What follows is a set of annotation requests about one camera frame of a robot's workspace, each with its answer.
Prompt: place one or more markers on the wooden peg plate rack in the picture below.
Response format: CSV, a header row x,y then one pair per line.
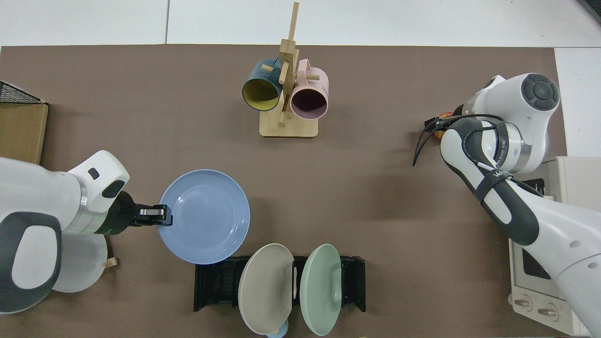
x,y
110,263

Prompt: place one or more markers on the grey beige plate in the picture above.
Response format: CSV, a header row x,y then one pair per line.
x,y
265,291

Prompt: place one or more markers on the wooden cup stand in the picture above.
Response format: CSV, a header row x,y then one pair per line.
x,y
288,126

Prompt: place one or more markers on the pale grey white plate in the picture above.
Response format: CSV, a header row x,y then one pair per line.
x,y
82,263

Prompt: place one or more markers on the black dish rack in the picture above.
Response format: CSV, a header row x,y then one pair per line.
x,y
213,284

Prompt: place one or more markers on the pink cup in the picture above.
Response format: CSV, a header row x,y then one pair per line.
x,y
309,104

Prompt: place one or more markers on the dark grey corner object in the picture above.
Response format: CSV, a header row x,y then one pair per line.
x,y
592,8

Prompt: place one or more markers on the pale green plate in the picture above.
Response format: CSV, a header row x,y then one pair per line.
x,y
320,291

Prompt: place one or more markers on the dark teal cup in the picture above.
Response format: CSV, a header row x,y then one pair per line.
x,y
259,96

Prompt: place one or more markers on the pale toaster oven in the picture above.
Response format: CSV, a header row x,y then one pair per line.
x,y
577,176

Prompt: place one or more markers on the blue plate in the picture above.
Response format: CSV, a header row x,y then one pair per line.
x,y
206,218

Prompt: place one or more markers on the small blue round thing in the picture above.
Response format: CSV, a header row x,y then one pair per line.
x,y
277,334

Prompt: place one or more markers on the red yellow apple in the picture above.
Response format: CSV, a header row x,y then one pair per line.
x,y
446,114

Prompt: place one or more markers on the brown table cloth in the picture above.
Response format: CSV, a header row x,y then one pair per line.
x,y
328,188

